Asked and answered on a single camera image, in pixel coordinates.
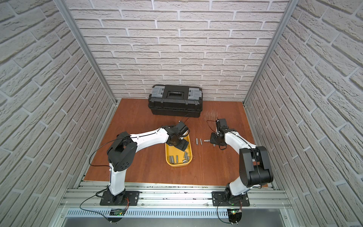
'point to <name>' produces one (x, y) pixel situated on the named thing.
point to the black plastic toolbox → (176, 100)
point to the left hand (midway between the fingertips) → (184, 144)
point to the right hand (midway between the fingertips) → (216, 140)
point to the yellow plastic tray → (176, 157)
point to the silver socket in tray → (171, 159)
